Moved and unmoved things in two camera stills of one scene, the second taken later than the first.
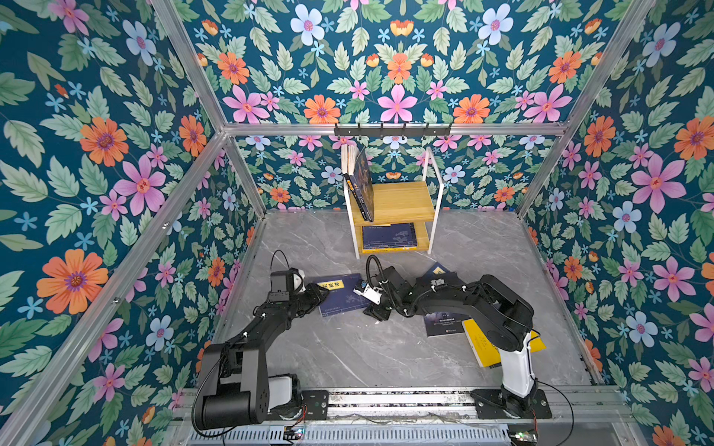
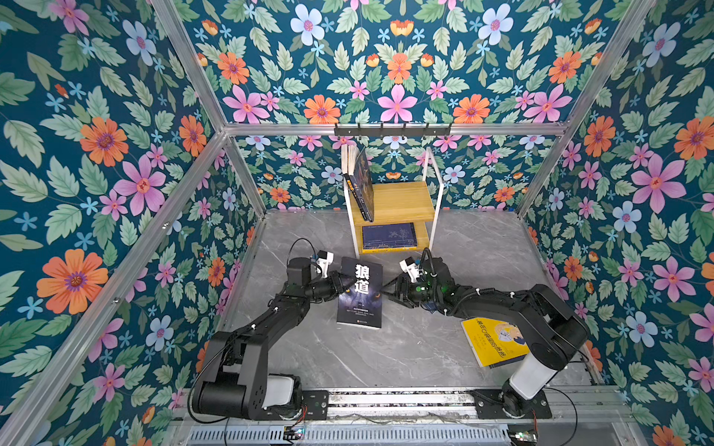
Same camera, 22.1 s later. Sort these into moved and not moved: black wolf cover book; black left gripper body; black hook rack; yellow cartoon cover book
Moved: black left gripper body; black wolf cover book
Not moved: black hook rack; yellow cartoon cover book
